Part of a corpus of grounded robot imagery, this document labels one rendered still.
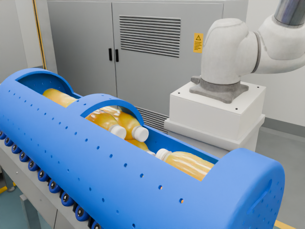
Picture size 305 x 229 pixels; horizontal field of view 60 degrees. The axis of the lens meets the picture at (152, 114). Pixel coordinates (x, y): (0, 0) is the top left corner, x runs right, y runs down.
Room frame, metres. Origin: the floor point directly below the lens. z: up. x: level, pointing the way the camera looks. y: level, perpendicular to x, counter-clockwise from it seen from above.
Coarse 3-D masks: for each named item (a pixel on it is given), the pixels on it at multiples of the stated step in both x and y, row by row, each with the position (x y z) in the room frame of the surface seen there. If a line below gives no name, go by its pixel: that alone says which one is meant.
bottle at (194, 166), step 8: (168, 152) 0.52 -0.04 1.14; (176, 152) 0.51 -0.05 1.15; (184, 152) 0.50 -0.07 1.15; (168, 160) 0.49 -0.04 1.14; (176, 160) 0.48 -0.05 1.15; (184, 160) 0.47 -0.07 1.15; (192, 160) 0.47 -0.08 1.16; (200, 160) 0.47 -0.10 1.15; (184, 168) 0.45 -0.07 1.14; (192, 168) 0.45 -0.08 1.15; (200, 168) 0.44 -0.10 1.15; (208, 168) 0.44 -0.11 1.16; (192, 176) 0.43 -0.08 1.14; (200, 176) 0.43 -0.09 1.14
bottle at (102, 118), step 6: (72, 102) 0.71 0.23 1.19; (90, 114) 0.63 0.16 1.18; (96, 114) 0.63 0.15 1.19; (102, 114) 0.62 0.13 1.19; (108, 114) 0.63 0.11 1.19; (90, 120) 0.62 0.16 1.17; (96, 120) 0.61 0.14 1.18; (102, 120) 0.61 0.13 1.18; (108, 120) 0.61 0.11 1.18; (114, 120) 0.62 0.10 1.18; (102, 126) 0.59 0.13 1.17; (108, 126) 0.60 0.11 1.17; (114, 126) 0.59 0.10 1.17
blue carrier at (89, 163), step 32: (0, 96) 0.81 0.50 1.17; (32, 96) 0.71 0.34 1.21; (96, 96) 0.64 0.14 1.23; (0, 128) 0.80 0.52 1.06; (32, 128) 0.62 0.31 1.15; (64, 128) 0.54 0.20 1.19; (96, 128) 0.50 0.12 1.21; (64, 160) 0.49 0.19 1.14; (96, 160) 0.43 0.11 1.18; (128, 160) 0.40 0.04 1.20; (160, 160) 0.37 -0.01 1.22; (224, 160) 0.35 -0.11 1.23; (256, 160) 0.35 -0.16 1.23; (96, 192) 0.40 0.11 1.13; (128, 192) 0.35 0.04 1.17; (160, 192) 0.33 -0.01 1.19; (192, 192) 0.31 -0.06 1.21; (224, 192) 0.29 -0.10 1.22; (256, 192) 0.31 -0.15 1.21; (128, 224) 0.33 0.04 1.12; (160, 224) 0.29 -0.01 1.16; (192, 224) 0.27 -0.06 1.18; (224, 224) 0.26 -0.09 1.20; (256, 224) 0.33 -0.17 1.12
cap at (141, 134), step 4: (140, 128) 0.63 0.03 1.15; (144, 128) 0.63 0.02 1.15; (136, 132) 0.62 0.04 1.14; (140, 132) 0.62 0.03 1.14; (144, 132) 0.63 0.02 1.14; (136, 136) 0.62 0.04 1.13; (140, 136) 0.62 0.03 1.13; (144, 136) 0.63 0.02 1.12; (140, 140) 0.61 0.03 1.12; (144, 140) 0.63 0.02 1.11
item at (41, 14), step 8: (32, 0) 1.55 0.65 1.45; (40, 0) 1.54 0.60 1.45; (40, 8) 1.53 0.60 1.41; (40, 16) 1.53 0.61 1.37; (48, 16) 1.56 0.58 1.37; (40, 24) 1.52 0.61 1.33; (48, 24) 1.55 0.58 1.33; (40, 32) 1.53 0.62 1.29; (48, 32) 1.55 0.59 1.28; (40, 40) 1.54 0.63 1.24; (48, 40) 1.54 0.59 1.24; (40, 48) 1.55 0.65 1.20; (48, 48) 1.54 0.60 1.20; (48, 56) 1.53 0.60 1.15; (48, 64) 1.53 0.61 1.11; (56, 72) 1.56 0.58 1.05
